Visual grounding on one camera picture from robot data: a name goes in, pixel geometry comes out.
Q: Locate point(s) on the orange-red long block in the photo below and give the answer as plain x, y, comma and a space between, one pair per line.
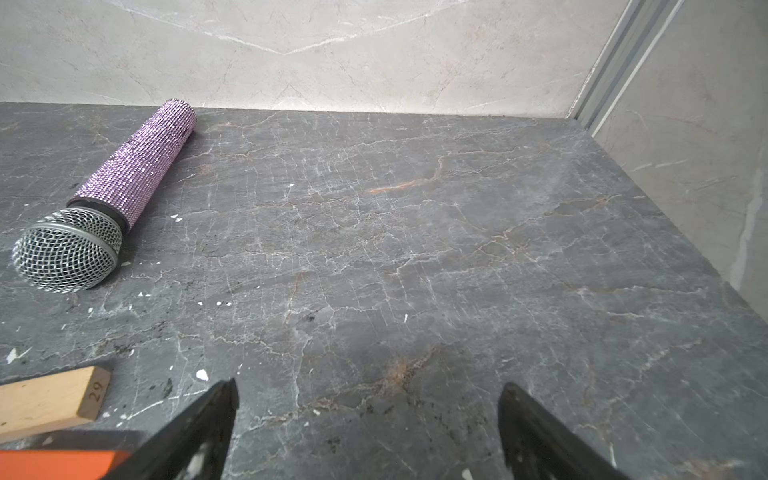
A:
59, 464

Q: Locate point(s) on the purple glitter microphone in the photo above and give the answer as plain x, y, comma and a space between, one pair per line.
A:
77, 247

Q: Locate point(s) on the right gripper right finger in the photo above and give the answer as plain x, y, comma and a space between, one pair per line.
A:
537, 445

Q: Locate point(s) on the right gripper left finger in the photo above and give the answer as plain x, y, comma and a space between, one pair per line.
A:
194, 445

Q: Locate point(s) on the natural wood block 29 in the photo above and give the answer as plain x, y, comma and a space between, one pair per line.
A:
52, 402

